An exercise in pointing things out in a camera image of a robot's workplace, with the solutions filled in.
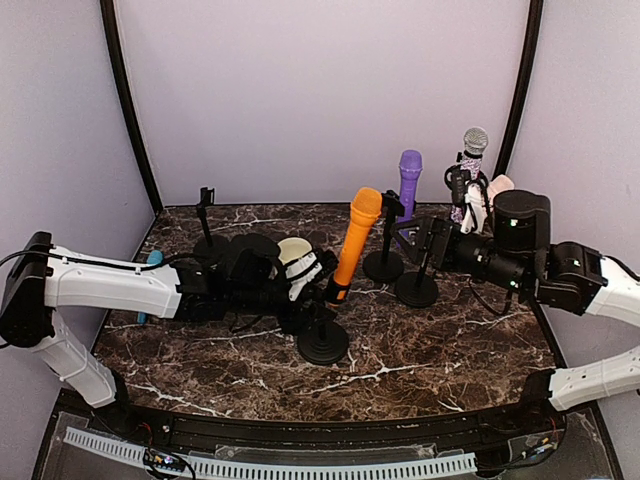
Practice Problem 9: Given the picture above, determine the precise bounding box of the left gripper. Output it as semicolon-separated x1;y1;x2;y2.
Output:
230;267;338;337

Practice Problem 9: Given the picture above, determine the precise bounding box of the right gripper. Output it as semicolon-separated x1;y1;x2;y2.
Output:
392;213;532;295

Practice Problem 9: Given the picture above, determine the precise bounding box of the black stand of orange microphone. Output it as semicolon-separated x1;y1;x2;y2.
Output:
296;319;349;366

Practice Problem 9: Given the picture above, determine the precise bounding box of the orange toy microphone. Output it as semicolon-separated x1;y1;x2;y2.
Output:
326;187;382;305

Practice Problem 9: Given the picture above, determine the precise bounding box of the black stand of blue microphone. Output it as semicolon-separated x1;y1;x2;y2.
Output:
193;187;229;262

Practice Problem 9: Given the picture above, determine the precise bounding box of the blue toy microphone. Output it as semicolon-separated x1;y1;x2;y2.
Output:
137;250;165;325

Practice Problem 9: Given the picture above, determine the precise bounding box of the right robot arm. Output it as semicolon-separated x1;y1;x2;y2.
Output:
391;189;639;434

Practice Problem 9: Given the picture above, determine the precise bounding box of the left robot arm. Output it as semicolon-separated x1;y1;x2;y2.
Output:
1;232;338;436

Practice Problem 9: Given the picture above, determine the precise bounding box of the black stand of purple microphone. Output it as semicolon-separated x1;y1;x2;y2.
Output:
362;190;405;284

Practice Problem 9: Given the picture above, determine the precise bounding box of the black stand of pink microphone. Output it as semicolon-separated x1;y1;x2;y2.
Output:
394;254;439;308

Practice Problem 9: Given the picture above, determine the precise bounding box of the purple toy microphone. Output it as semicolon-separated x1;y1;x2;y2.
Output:
397;150;423;223

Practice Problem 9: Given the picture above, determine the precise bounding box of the pale pink toy microphone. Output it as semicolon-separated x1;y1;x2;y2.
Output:
487;174;515;203

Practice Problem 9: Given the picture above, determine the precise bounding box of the silver glitter microphone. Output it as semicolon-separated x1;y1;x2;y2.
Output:
451;126;490;224

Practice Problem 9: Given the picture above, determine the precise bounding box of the cream ceramic mug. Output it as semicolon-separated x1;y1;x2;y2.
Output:
278;237;313;273

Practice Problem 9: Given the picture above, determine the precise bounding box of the black shock mount tripod stand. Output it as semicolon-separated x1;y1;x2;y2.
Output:
444;164;489;206

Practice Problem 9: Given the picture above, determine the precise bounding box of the white slotted cable duct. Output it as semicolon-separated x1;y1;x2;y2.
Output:
63;427;477;479

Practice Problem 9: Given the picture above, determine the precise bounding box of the black front rail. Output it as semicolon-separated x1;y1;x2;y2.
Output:
92;397;566;451

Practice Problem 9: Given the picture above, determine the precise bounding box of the right black corner post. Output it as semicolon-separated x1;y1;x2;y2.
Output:
492;0;545;178

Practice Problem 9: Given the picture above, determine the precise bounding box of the black corner post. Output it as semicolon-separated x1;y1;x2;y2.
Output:
99;0;164;216
492;0;545;178

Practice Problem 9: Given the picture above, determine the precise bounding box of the left black corner post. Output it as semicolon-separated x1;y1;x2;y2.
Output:
99;0;164;216

